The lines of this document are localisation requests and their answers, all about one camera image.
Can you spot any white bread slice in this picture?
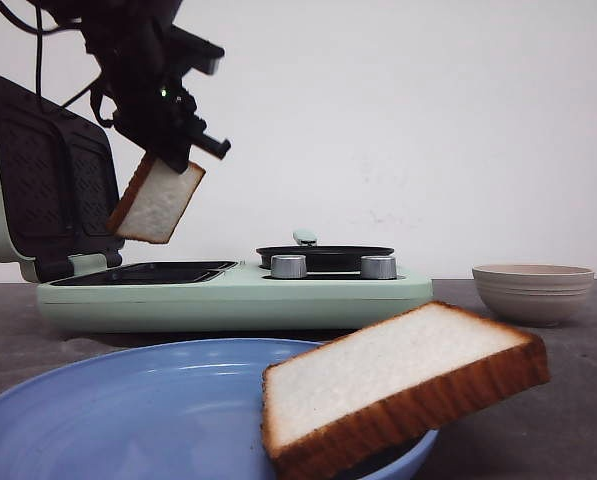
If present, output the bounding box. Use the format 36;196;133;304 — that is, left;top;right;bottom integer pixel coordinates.
261;301;550;479
106;154;206;244

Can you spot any blue plastic plate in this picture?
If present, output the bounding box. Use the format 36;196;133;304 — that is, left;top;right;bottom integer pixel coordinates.
0;338;440;480

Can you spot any left silver control knob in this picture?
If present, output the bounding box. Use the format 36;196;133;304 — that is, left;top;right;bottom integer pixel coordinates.
270;254;308;280

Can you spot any mint green breakfast maker base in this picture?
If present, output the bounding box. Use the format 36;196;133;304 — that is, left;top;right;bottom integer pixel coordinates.
37;261;433;333

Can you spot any black frying pan green handle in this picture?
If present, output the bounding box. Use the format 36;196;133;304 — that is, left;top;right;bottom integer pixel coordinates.
256;229;394;273

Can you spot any beige ribbed ceramic bowl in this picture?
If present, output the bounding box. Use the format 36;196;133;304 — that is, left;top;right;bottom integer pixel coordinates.
472;264;595;327

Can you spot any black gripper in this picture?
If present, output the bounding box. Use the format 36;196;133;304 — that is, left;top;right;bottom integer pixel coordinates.
83;19;231;173

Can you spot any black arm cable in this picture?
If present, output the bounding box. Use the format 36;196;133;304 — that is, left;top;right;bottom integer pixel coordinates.
0;0;114;129

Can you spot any silver control knob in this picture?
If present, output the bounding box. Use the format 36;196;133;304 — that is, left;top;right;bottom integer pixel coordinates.
270;254;308;280
360;255;397;280

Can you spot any right silver control knob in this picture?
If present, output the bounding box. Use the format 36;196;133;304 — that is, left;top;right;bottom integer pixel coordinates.
360;255;397;280

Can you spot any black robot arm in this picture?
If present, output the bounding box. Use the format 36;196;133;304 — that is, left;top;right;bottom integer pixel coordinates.
34;1;231;173

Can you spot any mint green sandwich maker lid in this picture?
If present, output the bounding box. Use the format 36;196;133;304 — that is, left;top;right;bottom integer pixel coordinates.
0;76;124;283

